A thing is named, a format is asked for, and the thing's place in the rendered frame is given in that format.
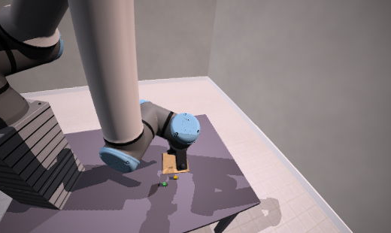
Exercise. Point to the peach square mat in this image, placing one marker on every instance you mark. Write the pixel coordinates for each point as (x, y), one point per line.
(169, 165)

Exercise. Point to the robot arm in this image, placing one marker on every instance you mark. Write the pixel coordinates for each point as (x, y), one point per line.
(105, 33)

